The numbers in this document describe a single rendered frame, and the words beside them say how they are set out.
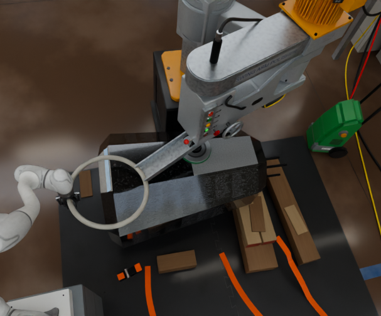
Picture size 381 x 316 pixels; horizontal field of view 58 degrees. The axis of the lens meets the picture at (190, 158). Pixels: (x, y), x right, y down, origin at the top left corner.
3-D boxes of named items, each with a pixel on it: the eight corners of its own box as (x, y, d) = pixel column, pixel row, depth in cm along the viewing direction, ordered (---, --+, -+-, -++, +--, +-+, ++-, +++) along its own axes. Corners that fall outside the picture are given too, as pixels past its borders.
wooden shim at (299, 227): (283, 208, 299) (284, 207, 298) (293, 204, 301) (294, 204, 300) (297, 235, 289) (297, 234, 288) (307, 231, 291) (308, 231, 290)
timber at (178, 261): (158, 274, 276) (159, 271, 266) (156, 258, 281) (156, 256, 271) (195, 267, 281) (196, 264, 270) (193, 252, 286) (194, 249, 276)
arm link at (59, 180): (76, 180, 192) (53, 175, 191) (73, 167, 178) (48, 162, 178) (70, 197, 186) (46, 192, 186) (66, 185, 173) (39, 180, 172)
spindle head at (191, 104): (222, 99, 226) (236, 49, 187) (243, 123, 219) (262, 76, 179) (176, 122, 215) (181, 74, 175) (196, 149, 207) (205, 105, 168)
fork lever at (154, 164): (220, 104, 228) (220, 101, 223) (238, 125, 221) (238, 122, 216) (133, 163, 223) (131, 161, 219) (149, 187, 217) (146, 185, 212)
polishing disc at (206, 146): (201, 168, 231) (201, 167, 230) (174, 152, 234) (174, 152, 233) (216, 144, 240) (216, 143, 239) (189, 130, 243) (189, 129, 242)
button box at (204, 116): (207, 131, 198) (214, 101, 173) (209, 135, 197) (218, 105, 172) (196, 137, 196) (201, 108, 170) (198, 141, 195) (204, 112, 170)
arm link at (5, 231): (32, 209, 136) (-2, 204, 136) (9, 231, 119) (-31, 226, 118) (32, 239, 140) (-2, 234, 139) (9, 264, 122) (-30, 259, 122)
